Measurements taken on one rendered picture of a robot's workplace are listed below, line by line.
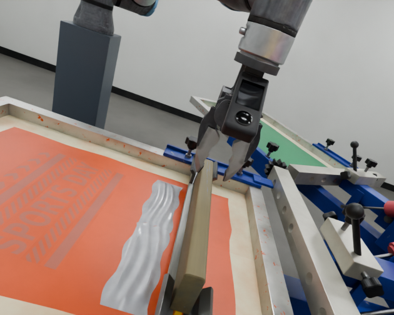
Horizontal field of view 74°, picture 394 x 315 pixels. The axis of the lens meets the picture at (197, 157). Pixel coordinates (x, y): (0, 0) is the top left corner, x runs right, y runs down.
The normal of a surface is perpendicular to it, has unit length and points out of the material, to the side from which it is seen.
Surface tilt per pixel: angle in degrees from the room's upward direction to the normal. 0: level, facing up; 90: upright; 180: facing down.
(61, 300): 0
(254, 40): 91
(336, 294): 0
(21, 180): 0
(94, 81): 90
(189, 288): 90
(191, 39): 90
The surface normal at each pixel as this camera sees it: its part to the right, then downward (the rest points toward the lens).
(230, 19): -0.09, 0.41
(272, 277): 0.32, -0.85
